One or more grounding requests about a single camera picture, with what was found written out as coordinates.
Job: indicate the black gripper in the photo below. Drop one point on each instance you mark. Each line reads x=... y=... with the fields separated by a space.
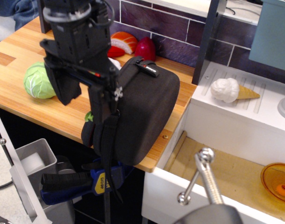
x=78 y=54

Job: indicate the black zipper case bag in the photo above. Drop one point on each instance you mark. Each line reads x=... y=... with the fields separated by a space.
x=149 y=95

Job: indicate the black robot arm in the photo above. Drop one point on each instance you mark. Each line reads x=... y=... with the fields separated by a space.
x=80 y=7

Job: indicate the green tape zipper tag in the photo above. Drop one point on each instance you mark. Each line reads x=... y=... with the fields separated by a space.
x=89 y=117

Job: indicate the toy fried egg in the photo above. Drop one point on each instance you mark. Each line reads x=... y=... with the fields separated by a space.
x=116 y=63

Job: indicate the green toy cabbage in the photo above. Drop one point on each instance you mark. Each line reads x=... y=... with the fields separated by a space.
x=36 y=82

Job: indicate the red toy chili pepper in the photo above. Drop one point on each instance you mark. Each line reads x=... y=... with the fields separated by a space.
x=115 y=52

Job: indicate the toy salmon sushi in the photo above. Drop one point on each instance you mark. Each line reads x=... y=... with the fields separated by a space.
x=124 y=41

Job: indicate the red toy onion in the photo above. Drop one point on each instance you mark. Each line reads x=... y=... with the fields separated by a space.
x=146 y=48

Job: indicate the grey metal bin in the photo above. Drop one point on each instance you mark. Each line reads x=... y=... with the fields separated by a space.
x=30 y=162

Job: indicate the blue yellow bar clamp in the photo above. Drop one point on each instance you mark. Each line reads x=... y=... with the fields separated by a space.
x=58 y=188

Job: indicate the person blue jeans leg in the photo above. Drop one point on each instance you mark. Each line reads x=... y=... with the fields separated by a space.
x=22 y=11

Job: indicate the chrome toy faucet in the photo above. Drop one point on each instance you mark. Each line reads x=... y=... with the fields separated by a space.
x=217 y=212

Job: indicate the toy ice cream cone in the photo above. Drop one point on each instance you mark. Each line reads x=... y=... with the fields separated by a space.
x=228 y=90

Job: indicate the white toy sink unit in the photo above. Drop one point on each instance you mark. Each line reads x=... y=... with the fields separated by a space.
x=246 y=136

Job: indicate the light blue cabinet door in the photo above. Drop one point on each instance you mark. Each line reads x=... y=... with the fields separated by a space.
x=268 y=46

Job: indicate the orange plastic bowl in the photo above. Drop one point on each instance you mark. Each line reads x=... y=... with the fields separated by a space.
x=273 y=180

